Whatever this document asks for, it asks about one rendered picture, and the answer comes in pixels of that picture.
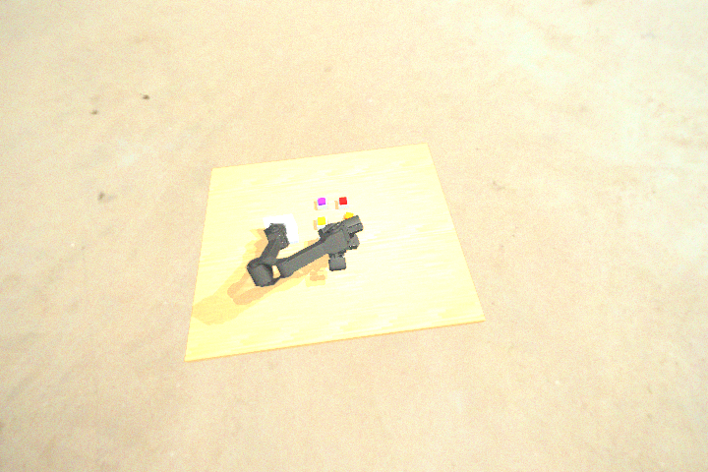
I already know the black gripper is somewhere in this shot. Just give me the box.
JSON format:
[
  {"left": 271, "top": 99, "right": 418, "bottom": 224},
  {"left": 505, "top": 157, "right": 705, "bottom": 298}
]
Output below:
[{"left": 328, "top": 251, "right": 346, "bottom": 271}]

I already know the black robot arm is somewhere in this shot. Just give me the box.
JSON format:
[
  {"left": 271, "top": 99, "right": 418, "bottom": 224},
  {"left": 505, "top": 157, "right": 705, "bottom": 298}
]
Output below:
[{"left": 246, "top": 215, "right": 364, "bottom": 287}]

